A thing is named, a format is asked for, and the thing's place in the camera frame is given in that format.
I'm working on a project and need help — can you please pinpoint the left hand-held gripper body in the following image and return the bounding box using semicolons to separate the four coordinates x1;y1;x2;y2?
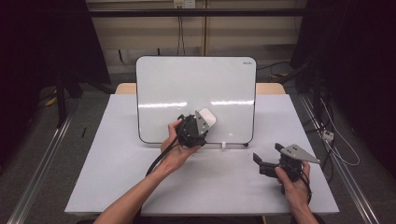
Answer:
177;109;210;148

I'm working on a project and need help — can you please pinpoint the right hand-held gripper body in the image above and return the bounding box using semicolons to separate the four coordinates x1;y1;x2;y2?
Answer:
276;144;321;183

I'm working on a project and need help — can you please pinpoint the white rectangular whiteboard eraser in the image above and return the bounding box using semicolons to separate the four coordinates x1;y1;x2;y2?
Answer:
198;107;218;129

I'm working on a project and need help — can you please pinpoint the white rounded whiteboard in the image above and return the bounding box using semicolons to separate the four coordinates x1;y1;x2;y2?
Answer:
135;55;258;146

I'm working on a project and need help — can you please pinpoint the person's left hand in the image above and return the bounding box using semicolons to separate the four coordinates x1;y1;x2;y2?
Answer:
160;119;201;174

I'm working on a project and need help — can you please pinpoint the person's right hand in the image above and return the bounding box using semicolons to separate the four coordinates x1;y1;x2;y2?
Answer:
275;161;312;213

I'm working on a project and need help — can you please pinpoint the white power strip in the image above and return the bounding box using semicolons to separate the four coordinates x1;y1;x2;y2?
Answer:
321;129;335;142

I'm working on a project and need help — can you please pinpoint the black curtain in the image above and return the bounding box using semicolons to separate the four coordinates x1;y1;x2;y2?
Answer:
290;0;396;180
0;0;111;167

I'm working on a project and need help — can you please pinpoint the black horizontal beam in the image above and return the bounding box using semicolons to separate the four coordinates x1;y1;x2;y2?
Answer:
88;7;308;19

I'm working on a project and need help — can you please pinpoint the black metal stand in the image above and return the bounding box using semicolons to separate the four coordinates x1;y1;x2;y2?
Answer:
55;70;84;129

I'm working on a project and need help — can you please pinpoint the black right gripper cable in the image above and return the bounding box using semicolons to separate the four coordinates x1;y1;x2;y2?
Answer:
299;170;314;205

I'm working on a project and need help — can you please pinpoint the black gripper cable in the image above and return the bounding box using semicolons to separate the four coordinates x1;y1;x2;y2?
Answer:
145;122;185;177
299;170;314;205

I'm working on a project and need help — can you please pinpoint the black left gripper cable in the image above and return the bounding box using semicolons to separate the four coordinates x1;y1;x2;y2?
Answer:
145;122;185;177

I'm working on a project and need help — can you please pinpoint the white floor cable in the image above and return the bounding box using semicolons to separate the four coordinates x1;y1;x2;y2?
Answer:
319;98;361;167

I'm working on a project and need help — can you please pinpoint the metal floor rail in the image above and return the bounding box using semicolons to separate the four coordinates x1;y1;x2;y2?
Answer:
6;114;75;224
298;94;381;224

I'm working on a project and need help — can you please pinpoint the black floor cable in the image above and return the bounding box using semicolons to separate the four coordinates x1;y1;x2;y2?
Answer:
256;61;292;72

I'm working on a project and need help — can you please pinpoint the black hanging cable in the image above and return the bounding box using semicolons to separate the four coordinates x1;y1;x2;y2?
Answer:
176;16;187;57

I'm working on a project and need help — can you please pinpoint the white wall socket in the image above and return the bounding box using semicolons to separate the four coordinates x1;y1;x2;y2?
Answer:
173;0;197;9

